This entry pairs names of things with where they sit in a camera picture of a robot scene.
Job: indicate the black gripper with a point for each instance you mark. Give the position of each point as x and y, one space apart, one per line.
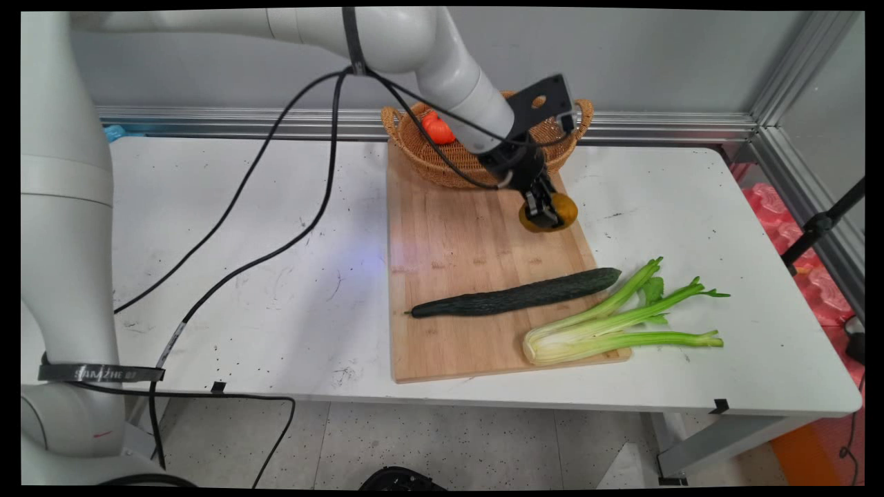
518 162

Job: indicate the yellow bell pepper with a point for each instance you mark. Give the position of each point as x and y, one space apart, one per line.
568 207

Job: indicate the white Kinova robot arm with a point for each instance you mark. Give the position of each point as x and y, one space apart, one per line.
69 207

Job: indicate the dark green cucumber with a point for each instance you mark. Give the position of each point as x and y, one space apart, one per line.
518 297

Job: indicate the bamboo cutting board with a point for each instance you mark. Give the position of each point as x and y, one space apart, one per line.
476 276

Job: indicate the woven wicker basket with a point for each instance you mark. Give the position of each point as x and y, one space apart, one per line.
442 166

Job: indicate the red orange pepper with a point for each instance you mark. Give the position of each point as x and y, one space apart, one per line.
438 128

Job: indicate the green celery bunch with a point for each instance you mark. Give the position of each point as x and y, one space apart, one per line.
587 342

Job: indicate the black table edge clip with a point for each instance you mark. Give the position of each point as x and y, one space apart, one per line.
720 406
219 387

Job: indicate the black stand leg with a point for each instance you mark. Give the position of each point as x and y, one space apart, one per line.
818 224

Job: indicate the pink foam sheet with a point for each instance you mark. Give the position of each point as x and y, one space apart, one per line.
818 283

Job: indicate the grey table leg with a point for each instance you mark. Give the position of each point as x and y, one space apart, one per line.
725 438

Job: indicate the black round object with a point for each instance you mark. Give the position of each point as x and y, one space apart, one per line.
400 478

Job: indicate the black power adapter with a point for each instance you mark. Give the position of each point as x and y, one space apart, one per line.
856 342

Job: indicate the orange floor board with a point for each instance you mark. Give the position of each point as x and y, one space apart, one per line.
798 455

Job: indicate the blue foam sheet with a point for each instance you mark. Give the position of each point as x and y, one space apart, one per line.
115 132

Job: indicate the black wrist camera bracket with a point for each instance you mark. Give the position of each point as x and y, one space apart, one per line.
542 103

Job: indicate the aluminium back rail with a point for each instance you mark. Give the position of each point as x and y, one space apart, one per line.
656 126

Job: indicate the aluminium side rail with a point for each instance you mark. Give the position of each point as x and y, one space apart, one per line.
808 193

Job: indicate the aluminium corner post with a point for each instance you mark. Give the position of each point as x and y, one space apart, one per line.
801 62

